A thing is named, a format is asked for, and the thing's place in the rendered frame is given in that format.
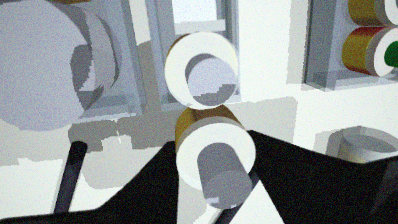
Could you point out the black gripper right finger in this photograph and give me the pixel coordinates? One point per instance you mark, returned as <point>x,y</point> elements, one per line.
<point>307,187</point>

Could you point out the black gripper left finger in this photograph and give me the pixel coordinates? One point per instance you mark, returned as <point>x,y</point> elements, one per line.
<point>150,197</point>

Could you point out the dark grey rod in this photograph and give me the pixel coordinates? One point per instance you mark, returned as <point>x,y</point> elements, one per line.
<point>228,214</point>
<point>70,176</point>

